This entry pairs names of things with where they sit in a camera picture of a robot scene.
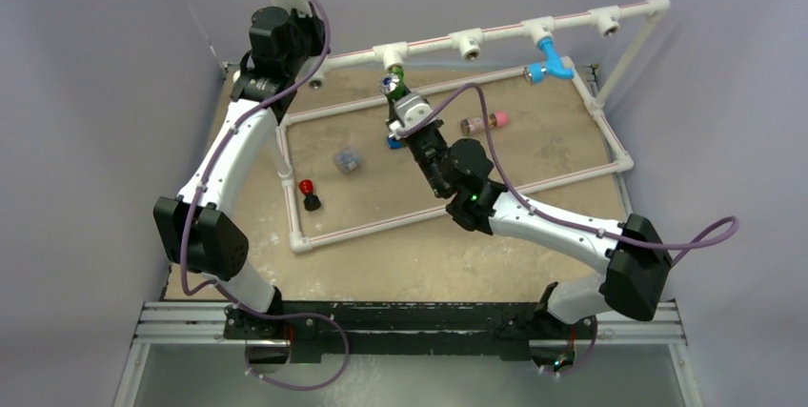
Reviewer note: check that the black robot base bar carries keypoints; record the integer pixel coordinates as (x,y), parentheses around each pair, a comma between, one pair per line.
(512,331)

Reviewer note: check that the blue water faucet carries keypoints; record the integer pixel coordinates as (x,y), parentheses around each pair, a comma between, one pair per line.
(552,64)

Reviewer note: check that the aluminium table frame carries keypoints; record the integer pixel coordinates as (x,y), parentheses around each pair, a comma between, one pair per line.
(179,357)

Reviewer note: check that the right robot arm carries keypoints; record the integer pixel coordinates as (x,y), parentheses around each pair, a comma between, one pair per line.
(631,270)

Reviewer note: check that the green water faucet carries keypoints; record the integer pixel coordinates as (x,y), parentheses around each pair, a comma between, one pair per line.
(392,84)

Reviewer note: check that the blue cube block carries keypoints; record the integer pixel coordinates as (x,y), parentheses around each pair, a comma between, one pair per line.
(394,144)

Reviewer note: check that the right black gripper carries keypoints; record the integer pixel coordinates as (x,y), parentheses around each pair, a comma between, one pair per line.
(390,114)

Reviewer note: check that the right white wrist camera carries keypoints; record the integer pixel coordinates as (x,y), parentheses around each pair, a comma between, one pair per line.
(407,112)

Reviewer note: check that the pink capped small bottle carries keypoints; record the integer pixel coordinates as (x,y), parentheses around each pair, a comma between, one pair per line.
(475,125)

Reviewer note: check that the red and black knob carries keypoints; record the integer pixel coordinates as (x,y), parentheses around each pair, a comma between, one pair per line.
(311,200)

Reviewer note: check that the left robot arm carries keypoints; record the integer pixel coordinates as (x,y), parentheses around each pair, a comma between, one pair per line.
(288,46)

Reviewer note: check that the white PVC pipe frame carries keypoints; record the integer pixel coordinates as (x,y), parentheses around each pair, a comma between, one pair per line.
(469,42)

